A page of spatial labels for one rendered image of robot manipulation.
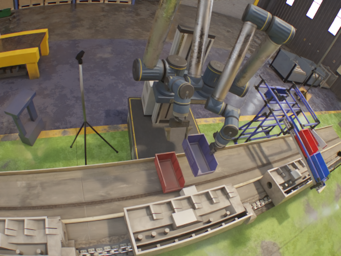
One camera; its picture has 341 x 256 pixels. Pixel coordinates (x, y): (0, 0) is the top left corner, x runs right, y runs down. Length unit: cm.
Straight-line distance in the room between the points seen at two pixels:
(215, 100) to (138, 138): 135
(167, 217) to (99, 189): 63
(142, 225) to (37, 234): 78
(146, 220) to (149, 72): 117
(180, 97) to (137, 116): 160
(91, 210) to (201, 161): 102
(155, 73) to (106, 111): 173
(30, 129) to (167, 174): 204
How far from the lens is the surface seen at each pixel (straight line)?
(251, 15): 135
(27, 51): 397
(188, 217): 149
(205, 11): 134
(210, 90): 199
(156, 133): 258
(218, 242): 266
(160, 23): 138
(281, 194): 213
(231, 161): 221
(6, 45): 454
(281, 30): 140
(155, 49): 151
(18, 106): 262
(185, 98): 118
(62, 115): 326
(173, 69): 172
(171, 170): 185
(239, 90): 198
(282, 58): 742
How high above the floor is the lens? 234
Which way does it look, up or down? 48 degrees down
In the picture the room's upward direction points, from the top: 22 degrees clockwise
